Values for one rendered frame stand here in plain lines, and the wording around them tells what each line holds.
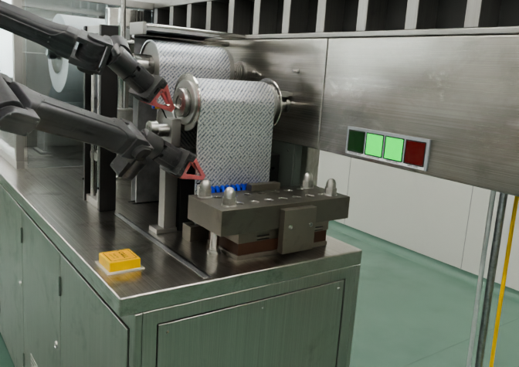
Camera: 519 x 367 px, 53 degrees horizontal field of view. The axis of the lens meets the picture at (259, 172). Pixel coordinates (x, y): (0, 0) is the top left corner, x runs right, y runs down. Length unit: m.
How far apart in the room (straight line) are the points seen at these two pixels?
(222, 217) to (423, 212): 3.11
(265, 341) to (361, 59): 0.72
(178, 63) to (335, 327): 0.85
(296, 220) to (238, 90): 0.38
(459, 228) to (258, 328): 2.88
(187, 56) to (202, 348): 0.82
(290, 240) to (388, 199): 3.12
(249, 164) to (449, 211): 2.76
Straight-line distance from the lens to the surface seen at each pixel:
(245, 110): 1.39
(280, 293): 1.26
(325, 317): 1.40
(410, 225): 4.25
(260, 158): 1.44
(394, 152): 1.25
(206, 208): 1.22
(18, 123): 0.89
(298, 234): 1.29
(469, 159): 1.14
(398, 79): 1.26
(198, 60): 1.58
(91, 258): 1.25
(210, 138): 1.34
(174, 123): 1.37
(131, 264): 1.18
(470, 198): 3.92
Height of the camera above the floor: 1.34
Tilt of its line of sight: 11 degrees down
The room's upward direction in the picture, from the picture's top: 4 degrees clockwise
